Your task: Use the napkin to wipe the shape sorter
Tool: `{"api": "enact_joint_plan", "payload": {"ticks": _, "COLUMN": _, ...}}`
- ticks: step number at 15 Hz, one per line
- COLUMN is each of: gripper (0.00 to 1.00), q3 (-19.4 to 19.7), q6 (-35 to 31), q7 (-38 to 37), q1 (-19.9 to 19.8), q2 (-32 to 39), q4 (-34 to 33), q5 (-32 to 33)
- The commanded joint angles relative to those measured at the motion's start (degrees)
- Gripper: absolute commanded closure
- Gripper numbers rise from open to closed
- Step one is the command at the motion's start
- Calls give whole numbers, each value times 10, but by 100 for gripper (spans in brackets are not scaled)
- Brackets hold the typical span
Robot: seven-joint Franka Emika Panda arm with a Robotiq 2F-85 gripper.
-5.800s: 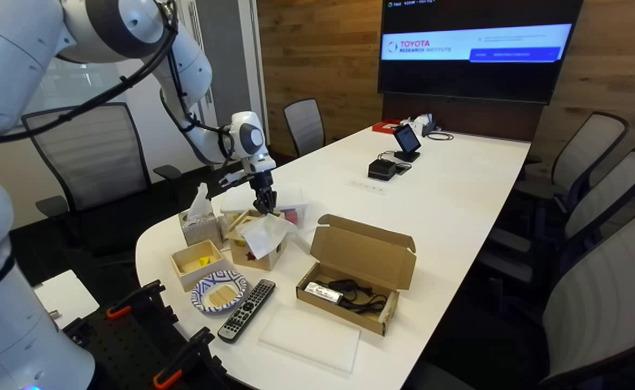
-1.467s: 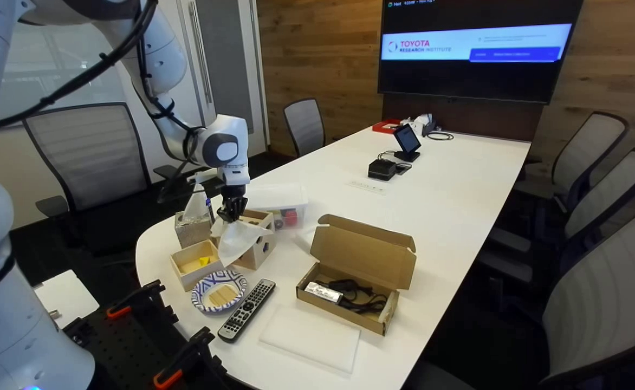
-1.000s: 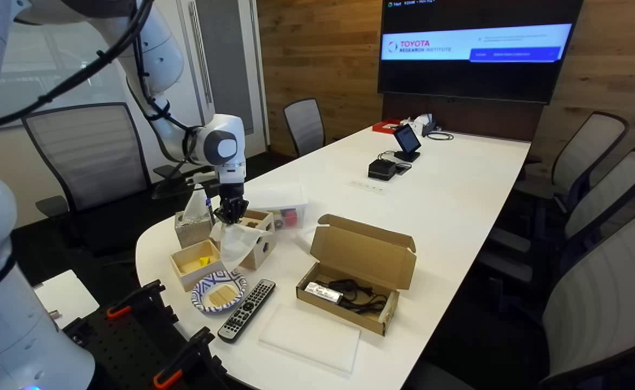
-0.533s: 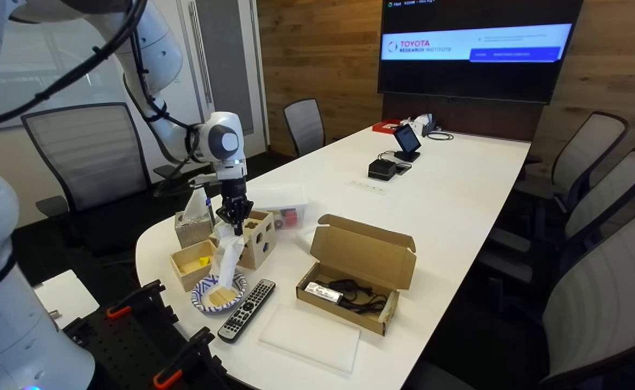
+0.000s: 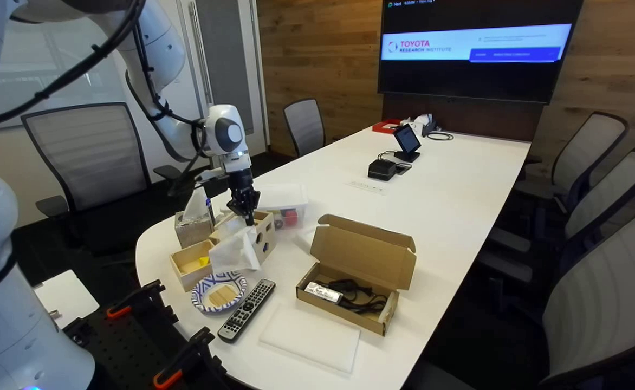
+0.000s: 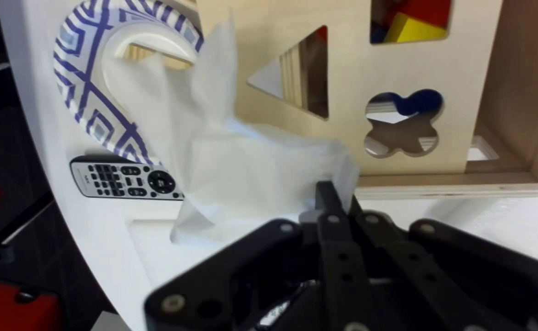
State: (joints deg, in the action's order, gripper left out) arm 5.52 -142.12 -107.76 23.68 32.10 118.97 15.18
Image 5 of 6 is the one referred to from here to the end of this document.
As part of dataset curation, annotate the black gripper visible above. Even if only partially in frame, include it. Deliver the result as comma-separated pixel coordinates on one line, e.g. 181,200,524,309
223,168,263,227

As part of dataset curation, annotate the wooden shape sorter box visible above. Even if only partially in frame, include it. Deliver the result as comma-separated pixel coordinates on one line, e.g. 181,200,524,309
211,210,279,268

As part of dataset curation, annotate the white paper napkin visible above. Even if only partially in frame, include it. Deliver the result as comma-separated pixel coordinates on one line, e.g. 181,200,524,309
207,226,264,277

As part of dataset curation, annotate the clear plastic container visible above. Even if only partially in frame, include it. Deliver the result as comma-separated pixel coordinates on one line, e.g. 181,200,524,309
256,188,315,234

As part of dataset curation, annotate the white facial tissue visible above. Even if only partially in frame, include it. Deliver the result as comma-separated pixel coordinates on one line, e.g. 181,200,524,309
181,184,212,224

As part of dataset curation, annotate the small red object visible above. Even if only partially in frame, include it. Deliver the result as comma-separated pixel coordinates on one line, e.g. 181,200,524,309
279,206,307,227

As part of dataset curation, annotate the yellow toy block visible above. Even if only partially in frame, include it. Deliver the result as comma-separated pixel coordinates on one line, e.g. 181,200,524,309
184,249,212,274

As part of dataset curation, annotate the tan wooden block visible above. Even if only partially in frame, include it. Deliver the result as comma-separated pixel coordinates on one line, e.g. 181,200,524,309
206,284,238,307

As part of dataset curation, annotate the blue patterned paper plate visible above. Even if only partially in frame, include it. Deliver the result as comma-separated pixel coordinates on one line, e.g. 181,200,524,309
188,269,249,316

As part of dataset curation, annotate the black remote control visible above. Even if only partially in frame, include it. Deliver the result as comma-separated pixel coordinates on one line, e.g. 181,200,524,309
214,277,278,346

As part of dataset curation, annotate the grey mesh office chair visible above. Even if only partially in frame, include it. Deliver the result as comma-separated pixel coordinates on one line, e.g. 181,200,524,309
20,103,188,245
474,148,635,291
282,99,328,158
400,208,635,390
524,112,629,212

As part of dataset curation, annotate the white printed card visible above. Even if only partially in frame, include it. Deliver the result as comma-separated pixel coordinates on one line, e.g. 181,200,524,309
302,279,345,303

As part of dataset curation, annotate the open cardboard box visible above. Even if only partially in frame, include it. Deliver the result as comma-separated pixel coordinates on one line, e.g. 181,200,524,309
293,212,418,338

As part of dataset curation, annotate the white flat plastic lid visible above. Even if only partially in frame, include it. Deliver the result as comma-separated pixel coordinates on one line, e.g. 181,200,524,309
257,302,362,376

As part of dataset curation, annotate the small black box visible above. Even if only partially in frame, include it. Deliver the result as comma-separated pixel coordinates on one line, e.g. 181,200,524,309
366,158,398,183

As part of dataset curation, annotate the red tray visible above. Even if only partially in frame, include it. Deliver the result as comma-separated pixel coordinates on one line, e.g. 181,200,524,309
371,117,404,138

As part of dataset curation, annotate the black mounting plate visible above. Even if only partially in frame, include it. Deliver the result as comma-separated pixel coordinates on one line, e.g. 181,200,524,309
63,284,257,390

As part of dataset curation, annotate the black tablet on stand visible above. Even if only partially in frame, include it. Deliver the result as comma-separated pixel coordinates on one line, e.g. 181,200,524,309
391,123,425,165

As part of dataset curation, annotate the white flat floor panel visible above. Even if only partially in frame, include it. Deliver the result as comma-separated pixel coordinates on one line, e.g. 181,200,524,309
33,269,102,333

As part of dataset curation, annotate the white desk device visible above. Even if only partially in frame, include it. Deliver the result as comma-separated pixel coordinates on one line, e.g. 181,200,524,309
410,113,438,139

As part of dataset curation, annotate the wrist mounted camera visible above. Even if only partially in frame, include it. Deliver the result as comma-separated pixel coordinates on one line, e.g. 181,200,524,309
193,169,229,194

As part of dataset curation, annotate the black coiled cable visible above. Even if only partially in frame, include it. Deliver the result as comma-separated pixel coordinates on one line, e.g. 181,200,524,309
326,277,391,316

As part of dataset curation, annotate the black clamp orange handle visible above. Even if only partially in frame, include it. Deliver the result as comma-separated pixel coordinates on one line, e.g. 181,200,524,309
105,279,168,323
149,326,217,390

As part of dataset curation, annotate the glass wall whiteboard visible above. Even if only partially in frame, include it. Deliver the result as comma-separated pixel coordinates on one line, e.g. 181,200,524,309
0,21,138,123

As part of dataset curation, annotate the wall mounted TV screen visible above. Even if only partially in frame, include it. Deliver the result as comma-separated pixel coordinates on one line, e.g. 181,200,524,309
378,0,585,105

